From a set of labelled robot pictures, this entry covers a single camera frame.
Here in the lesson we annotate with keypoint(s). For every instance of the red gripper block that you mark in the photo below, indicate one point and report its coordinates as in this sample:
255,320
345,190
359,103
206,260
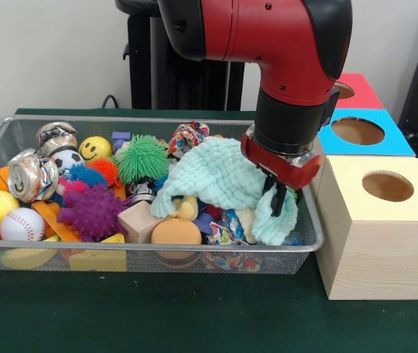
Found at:
290,170

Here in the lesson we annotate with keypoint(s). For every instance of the mint green cloth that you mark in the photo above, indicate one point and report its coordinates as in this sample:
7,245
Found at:
216,173

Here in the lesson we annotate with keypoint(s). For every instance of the wooden three-hole sorting box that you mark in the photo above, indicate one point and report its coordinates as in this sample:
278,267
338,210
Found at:
371,250

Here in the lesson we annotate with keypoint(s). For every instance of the clear mesh bin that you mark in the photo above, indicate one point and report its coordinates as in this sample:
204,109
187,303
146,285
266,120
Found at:
121,257

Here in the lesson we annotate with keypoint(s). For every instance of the cream knitted cloth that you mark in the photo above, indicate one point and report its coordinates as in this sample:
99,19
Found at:
246,219

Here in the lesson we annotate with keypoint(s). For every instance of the orange round disc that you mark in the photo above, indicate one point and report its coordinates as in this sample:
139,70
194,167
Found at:
176,232

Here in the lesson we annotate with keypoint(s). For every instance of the green spiky ball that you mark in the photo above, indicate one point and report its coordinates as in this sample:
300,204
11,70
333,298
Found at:
141,157

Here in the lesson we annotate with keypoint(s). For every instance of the wooden cube block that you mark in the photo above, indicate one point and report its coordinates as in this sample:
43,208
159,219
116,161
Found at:
139,220

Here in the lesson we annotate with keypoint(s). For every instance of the dark green table cloth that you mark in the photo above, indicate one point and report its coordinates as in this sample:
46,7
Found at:
194,316

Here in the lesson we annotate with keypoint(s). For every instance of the purple spiky ball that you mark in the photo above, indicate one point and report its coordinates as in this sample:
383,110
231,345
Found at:
93,211

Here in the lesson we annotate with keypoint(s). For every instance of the yellow smiley face ball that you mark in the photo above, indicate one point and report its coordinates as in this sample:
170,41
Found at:
95,148

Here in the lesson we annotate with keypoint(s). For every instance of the crushed silver can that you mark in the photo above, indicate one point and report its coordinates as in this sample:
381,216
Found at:
31,176

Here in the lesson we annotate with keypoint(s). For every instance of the white baseball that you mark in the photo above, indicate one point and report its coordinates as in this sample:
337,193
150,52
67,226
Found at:
22,224

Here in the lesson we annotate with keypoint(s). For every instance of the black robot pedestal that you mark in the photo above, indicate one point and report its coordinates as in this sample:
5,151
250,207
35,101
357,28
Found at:
150,73

